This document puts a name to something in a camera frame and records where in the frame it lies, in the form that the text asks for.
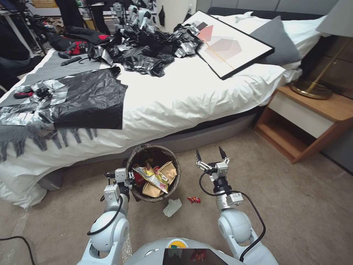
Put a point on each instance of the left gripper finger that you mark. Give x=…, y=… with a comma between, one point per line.
x=109, y=175
x=130, y=179

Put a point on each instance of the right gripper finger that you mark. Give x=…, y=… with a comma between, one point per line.
x=202, y=163
x=224, y=156

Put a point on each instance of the dark woven trash bin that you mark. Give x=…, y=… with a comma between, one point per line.
x=143, y=154

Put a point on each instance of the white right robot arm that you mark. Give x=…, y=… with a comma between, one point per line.
x=234, y=226

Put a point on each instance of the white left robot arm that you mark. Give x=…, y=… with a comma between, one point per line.
x=109, y=232

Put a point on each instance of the flat black garbage bag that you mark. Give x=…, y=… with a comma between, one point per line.
x=88, y=102

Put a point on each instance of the brass floor lamp stand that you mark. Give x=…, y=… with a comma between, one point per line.
x=311, y=88

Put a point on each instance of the pile of black garbage bags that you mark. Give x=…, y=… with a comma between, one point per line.
x=143, y=47

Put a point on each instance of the gold red snack bag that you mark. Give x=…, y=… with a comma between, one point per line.
x=153, y=179

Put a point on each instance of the small red snack wrapper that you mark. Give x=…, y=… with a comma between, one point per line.
x=194, y=200

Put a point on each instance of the brown paper bag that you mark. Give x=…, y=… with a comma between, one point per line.
x=168, y=171

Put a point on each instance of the grey bed base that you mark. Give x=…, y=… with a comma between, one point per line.
x=171, y=140

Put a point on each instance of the crumpled white tissue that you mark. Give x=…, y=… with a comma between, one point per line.
x=172, y=207

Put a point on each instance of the bed with white duvet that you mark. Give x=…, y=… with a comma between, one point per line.
x=193, y=96

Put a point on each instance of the white robot front shell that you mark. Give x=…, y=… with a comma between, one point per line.
x=154, y=252

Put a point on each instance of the wooden white nightstand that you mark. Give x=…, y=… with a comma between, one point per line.
x=306, y=121

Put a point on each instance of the black framed abstract picture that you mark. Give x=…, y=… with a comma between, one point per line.
x=229, y=44

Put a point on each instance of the black stick tool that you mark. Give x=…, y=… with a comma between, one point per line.
x=71, y=61

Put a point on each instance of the grey fringed blanket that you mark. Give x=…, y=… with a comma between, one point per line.
x=44, y=70

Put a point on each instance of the grey pillow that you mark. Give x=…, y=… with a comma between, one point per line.
x=277, y=41

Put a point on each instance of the red black power drill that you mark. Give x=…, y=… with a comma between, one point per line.
x=75, y=47

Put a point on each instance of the black red jacket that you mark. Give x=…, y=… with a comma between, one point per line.
x=82, y=34

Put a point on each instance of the white pillow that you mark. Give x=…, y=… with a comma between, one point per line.
x=303, y=30

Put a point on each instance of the dark headboard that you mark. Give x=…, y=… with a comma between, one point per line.
x=275, y=13

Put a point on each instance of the hanging black bag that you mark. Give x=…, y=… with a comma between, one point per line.
x=162, y=16

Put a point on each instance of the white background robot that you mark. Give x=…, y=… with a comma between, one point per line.
x=140, y=15

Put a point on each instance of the person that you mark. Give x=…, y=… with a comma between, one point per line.
x=80, y=13

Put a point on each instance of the pale lamp shade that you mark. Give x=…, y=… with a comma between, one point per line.
x=337, y=19

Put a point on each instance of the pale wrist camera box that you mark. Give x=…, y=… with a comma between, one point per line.
x=120, y=174
x=222, y=169

